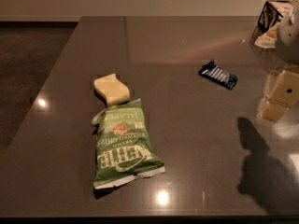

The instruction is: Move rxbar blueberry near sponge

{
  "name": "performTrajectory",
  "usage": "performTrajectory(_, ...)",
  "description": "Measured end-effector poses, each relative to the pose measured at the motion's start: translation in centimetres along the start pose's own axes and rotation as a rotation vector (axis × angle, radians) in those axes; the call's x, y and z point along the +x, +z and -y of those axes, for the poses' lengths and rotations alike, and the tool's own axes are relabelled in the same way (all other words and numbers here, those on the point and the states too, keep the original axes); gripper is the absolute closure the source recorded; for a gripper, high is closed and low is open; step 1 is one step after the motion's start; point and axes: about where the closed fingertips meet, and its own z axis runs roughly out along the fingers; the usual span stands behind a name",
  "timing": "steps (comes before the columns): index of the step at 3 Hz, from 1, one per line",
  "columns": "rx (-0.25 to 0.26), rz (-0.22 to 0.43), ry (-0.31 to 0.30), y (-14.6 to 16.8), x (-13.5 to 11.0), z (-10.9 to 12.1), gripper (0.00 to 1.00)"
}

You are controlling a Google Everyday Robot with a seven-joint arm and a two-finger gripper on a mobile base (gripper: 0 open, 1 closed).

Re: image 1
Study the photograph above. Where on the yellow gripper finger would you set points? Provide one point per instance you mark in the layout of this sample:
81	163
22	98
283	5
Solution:
286	88
272	111

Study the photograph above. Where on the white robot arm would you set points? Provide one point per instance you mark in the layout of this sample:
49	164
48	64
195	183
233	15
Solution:
287	49

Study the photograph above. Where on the yellow sponge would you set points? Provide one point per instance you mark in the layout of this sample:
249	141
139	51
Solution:
112	90

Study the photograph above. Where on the green jalapeno chips bag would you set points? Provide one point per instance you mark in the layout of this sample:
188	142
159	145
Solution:
123	148

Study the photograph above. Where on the blue rxbar blueberry bar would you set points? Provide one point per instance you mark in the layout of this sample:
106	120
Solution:
218	75

